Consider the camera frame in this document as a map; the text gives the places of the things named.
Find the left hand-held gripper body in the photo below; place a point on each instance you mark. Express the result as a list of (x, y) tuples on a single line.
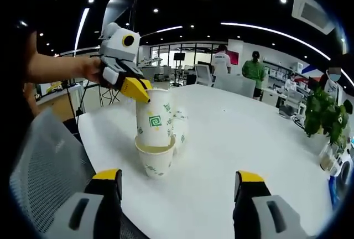
[(116, 45)]

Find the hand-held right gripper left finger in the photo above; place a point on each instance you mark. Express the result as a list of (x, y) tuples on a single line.
[(83, 217)]

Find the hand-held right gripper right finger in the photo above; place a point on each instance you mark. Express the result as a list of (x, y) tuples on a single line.
[(262, 217)]

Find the printed paper cup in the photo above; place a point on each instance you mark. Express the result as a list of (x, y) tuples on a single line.
[(156, 164), (152, 124), (181, 131)]

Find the person's left hand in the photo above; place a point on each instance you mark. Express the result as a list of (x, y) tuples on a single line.
[(93, 69)]

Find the small black monitor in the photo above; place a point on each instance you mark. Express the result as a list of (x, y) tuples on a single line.
[(179, 55)]

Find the grey mesh office chair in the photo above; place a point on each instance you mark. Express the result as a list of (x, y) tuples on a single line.
[(47, 167)]

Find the white office chair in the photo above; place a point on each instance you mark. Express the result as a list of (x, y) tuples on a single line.
[(293, 98), (203, 74)]

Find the blue packet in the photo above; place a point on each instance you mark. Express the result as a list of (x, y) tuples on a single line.
[(333, 192)]

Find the white table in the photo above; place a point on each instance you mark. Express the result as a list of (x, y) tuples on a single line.
[(235, 139)]

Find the glass jar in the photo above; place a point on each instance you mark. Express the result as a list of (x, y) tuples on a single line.
[(327, 158)]

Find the grey curved object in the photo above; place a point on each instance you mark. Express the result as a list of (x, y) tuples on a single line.
[(345, 174)]

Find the pink monitor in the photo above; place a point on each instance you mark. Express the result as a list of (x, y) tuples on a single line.
[(234, 57)]

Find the light grey chair back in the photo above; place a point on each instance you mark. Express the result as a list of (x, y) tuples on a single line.
[(235, 85)]

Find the dark grey pouch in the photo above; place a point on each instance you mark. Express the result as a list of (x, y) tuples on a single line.
[(286, 111)]

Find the potted green plant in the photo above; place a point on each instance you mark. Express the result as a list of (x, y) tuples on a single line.
[(323, 114)]

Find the ceiling air conditioner vent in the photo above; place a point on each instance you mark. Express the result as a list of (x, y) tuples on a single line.
[(314, 13)]

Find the wall shelf with boxes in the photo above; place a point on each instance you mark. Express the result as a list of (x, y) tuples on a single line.
[(273, 74)]

